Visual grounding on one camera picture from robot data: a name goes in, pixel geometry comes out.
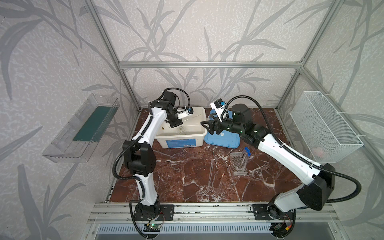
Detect aluminium frame rail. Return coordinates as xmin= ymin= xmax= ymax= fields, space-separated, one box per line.
xmin=119 ymin=62 xmax=301 ymax=69

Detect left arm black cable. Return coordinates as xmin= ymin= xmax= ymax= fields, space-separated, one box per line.
xmin=111 ymin=87 xmax=192 ymax=199

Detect blue plastic bin lid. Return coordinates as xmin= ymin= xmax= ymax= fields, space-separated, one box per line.
xmin=204 ymin=108 xmax=241 ymax=149

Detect white wire mesh basket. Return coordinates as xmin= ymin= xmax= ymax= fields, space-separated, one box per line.
xmin=290 ymin=91 xmax=364 ymax=164

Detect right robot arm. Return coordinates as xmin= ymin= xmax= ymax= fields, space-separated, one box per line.
xmin=201 ymin=99 xmax=335 ymax=216

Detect white plastic storage bin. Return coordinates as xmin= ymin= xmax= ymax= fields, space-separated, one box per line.
xmin=155 ymin=107 xmax=208 ymax=149

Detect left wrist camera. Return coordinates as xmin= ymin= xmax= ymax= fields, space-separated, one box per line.
xmin=177 ymin=108 xmax=194 ymax=119

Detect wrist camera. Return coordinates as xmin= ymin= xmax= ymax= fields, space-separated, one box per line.
xmin=177 ymin=108 xmax=194 ymax=119
xmin=211 ymin=98 xmax=228 ymax=122

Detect test tube blue cap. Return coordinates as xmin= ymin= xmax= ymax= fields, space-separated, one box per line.
xmin=244 ymin=147 xmax=252 ymax=158

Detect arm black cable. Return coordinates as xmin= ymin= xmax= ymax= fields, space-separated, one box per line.
xmin=111 ymin=87 xmax=192 ymax=199
xmin=224 ymin=95 xmax=362 ymax=203

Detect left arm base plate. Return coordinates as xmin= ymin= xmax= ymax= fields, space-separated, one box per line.
xmin=134 ymin=203 xmax=175 ymax=221

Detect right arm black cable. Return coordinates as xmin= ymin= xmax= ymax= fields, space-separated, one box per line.
xmin=224 ymin=95 xmax=362 ymax=203

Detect clear plastic test tube rack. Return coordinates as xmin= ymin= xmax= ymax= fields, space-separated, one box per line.
xmin=230 ymin=152 xmax=251 ymax=176

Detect pink object in basket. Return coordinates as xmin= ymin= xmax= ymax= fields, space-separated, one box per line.
xmin=311 ymin=147 xmax=328 ymax=158

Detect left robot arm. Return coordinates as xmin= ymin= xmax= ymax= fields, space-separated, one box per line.
xmin=124 ymin=91 xmax=183 ymax=215

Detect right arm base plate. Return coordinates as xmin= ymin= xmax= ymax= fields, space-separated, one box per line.
xmin=250 ymin=204 xmax=287 ymax=220

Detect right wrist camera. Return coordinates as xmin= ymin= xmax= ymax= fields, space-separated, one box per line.
xmin=211 ymin=98 xmax=228 ymax=122

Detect clear acrylic wall shelf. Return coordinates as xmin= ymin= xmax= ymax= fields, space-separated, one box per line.
xmin=42 ymin=94 xmax=120 ymax=164

